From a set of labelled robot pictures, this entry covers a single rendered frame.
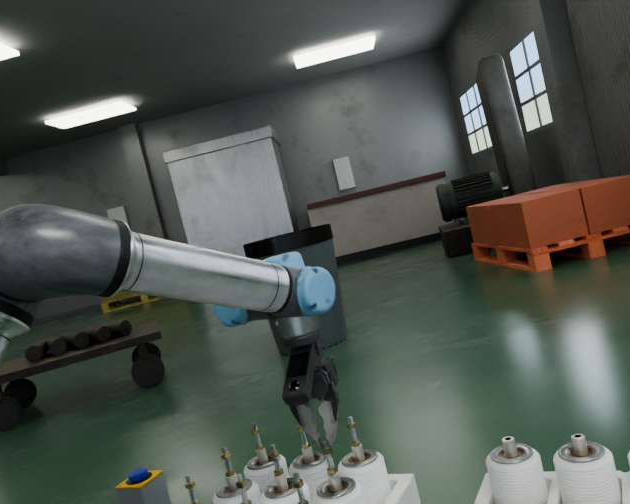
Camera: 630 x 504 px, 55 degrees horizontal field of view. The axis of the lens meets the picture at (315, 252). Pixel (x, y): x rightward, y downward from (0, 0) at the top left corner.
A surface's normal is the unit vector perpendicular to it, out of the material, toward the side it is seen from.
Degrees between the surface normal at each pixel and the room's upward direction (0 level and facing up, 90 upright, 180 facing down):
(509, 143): 78
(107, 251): 91
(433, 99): 90
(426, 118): 90
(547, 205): 90
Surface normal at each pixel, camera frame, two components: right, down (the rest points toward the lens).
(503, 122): -0.21, -0.11
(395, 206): -0.04, 0.07
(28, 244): 0.03, -0.15
